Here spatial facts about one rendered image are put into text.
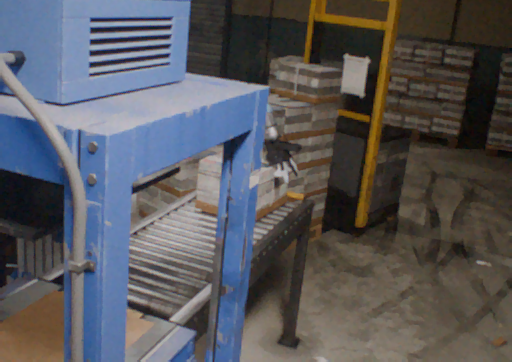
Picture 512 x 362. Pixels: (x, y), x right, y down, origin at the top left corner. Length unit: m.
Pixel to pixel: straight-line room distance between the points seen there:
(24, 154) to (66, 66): 0.18
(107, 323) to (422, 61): 7.58
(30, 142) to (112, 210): 0.17
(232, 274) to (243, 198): 0.22
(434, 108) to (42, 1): 7.57
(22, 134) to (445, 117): 7.66
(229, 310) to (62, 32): 0.89
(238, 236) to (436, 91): 7.01
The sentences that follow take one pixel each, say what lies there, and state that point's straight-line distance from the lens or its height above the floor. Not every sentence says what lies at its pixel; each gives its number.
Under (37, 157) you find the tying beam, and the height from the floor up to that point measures 1.49.
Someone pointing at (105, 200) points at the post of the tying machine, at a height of 1.44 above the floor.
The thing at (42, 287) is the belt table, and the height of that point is 0.80.
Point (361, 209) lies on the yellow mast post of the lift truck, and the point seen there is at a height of 0.24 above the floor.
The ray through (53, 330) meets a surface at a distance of 1.85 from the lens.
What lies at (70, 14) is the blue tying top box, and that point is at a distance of 1.11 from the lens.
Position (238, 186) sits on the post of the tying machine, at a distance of 1.52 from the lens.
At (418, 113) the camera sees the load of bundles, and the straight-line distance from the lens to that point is 8.48.
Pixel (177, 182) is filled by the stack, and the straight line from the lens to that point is 3.43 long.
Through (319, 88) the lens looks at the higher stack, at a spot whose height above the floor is 1.17.
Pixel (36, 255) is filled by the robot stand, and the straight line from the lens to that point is 3.30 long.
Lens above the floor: 1.78
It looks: 17 degrees down
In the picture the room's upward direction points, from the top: 6 degrees clockwise
